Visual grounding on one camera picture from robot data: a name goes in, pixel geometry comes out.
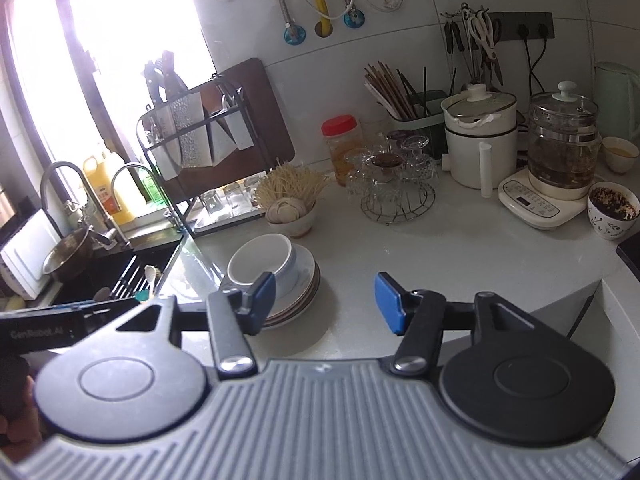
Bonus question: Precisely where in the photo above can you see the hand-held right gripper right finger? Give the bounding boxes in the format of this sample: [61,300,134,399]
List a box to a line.
[375,272,547,376]

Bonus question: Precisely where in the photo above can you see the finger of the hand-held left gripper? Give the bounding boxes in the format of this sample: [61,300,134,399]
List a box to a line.
[47,299,151,318]

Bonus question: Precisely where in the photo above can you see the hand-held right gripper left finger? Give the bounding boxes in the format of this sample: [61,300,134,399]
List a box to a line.
[100,272,277,380]

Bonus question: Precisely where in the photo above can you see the green leaf patterned plate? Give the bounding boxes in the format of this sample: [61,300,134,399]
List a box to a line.
[260,272,320,330]

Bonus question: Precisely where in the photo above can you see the white plate with grey pattern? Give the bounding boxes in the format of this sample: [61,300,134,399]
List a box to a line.
[260,260,321,324]

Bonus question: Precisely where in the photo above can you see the person's left hand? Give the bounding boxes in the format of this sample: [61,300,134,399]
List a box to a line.
[0,385,48,461]

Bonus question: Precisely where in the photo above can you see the black kitchen sink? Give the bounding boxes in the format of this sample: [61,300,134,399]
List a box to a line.
[50,237,187,307]

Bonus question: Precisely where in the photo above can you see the chopsticks in sink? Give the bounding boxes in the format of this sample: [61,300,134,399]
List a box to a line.
[111,255,147,297]

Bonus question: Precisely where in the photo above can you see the stainless steel pot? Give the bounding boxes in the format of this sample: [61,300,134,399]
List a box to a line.
[42,229,97,284]

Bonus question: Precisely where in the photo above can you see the white spoon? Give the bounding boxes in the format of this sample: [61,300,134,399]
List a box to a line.
[142,265,159,302]

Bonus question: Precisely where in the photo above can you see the white plastic board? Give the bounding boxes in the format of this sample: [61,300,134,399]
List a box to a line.
[0,208,64,302]

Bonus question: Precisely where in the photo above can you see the white bowl with pink rim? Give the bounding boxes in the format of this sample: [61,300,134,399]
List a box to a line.
[265,200,319,239]

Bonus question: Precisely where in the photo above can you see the drain tray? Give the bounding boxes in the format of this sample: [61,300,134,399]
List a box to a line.
[192,192,269,237]

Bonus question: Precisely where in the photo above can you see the garlic bulb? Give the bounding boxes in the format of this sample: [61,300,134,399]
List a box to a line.
[265,196,307,224]

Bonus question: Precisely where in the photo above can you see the yellow detergent bottle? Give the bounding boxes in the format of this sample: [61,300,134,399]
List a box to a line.
[82,150,137,227]

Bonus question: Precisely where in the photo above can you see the enoki mushroom bunch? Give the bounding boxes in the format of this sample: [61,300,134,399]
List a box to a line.
[253,159,331,211]

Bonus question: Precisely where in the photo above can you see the green bottle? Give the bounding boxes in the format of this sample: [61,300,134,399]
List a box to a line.
[137,167,167,207]

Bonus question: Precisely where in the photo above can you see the glass teapot with brown lid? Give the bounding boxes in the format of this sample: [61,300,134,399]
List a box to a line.
[367,152,404,184]

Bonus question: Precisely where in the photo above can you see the curved steel faucet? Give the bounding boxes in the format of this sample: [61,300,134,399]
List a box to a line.
[110,162,174,222]

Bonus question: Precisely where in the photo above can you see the tall steel faucet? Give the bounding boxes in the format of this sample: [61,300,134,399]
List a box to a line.
[40,161,129,252]

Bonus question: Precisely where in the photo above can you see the cluster of glass cups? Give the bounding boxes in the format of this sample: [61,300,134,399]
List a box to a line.
[345,132,442,200]

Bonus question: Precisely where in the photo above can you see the red lidded plastic jar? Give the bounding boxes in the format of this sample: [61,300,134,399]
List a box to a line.
[321,115,362,187]

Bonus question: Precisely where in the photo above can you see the plain steel kitchen knife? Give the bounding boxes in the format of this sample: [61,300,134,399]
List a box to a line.
[207,110,247,157]

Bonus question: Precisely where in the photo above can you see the white electric cooking pot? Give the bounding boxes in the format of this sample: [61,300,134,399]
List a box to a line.
[440,82,520,198]

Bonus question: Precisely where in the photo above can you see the white kettle heating base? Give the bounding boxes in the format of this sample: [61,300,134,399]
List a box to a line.
[497,167,594,231]

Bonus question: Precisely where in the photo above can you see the green and white chopstick holder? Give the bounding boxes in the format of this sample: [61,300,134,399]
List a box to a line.
[387,90,449,159]

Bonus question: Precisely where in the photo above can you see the brown wooden cutting board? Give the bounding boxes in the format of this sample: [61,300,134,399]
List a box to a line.
[160,57,296,202]

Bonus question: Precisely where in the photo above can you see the hammered steel cleaver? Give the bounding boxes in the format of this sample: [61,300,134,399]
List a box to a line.
[167,51,214,169]

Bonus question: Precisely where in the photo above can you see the bundle of wooden chopsticks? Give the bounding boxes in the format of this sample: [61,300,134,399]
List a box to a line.
[364,61,417,122]

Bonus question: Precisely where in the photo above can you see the black chopsticks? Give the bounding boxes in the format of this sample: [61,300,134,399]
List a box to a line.
[396,66,432,117]

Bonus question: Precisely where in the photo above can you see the glass health kettle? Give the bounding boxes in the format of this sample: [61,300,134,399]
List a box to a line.
[527,80,602,188]

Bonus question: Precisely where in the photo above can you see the patterned cup with dark residue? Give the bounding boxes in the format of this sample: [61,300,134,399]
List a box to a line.
[586,182,640,241]

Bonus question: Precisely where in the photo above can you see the black induction cooktop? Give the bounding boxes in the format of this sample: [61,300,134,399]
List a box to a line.
[616,240,640,282]

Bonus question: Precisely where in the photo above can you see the hanging black peeler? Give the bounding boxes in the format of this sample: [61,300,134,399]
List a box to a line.
[444,19,467,55]

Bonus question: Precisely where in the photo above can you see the small cup with yellow liquid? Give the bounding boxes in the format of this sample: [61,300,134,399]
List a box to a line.
[601,136,640,174]

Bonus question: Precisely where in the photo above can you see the kitchen scissors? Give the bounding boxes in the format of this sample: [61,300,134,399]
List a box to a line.
[467,9,504,84]

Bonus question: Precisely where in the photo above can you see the pale green electric kettle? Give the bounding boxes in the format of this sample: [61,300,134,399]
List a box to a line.
[594,61,640,142]

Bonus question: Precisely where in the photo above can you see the round wire cup rack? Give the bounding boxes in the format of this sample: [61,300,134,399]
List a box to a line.
[361,182,437,224]

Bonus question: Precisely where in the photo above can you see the black handled knife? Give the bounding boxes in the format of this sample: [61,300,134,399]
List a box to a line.
[145,60,167,107]

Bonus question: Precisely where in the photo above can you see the black power cable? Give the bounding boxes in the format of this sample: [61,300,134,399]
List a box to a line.
[520,25,547,97]

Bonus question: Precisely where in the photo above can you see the black wall power strip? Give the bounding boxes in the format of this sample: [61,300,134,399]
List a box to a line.
[487,10,556,42]

